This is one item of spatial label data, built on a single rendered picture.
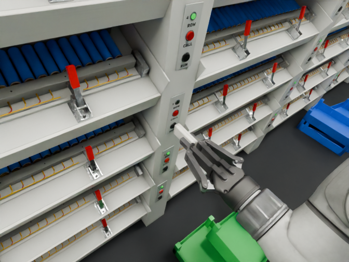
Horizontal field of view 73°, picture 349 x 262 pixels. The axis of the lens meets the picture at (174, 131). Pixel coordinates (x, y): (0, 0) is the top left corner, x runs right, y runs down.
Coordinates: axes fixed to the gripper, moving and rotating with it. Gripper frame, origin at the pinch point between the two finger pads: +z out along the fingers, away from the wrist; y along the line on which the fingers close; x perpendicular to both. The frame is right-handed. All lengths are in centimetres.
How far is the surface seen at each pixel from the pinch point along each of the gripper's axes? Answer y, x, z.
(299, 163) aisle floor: 87, -60, -17
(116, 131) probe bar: -12.0, -1.9, 11.7
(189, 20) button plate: -0.7, 26.2, 4.5
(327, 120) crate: 126, -51, -10
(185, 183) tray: 14.9, -45.1, 5.9
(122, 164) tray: -14.1, -7.1, 5.6
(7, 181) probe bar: -36.0, -2.1, 11.3
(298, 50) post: 65, 3, 9
